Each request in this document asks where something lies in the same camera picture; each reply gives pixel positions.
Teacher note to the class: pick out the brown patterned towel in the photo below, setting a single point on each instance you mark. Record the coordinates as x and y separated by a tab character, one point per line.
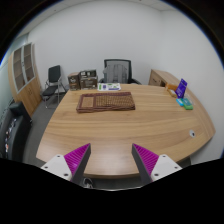
106	101

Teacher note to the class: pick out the small tan box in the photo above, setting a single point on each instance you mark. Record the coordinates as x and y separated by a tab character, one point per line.
171	90

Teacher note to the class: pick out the grey backpack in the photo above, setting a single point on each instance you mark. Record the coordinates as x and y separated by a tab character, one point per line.
115	74

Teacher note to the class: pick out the wooden cabinet with glass doors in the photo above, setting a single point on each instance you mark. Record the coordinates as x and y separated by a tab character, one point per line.
26	86

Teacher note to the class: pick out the black mesh office chair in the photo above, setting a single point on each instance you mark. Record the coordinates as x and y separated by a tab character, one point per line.
128	71

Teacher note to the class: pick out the small blue box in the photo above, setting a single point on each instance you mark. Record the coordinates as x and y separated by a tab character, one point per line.
180	102

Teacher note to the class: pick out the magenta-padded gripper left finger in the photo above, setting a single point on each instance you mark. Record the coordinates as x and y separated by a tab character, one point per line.
77	159

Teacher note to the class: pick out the large dark printed box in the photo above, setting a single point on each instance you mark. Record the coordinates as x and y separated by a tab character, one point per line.
88	83

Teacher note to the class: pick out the low wooden drawer cabinet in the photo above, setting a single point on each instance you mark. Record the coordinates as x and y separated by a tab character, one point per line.
160	78

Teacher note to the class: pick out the black sofa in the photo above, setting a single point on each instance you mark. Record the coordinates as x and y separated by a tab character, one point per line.
13	133

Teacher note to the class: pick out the white round desk grommet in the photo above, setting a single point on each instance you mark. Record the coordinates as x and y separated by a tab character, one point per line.
192	133

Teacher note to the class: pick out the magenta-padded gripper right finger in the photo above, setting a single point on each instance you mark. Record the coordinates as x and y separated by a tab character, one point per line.
145	160

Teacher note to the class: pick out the black visitor chair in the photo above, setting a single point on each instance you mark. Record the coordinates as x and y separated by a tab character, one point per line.
54	75

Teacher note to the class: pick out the white sticker sheet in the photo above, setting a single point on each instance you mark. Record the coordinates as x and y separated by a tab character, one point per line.
109	87

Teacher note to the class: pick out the purple standing sign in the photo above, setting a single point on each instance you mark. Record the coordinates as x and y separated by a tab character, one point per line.
181	88

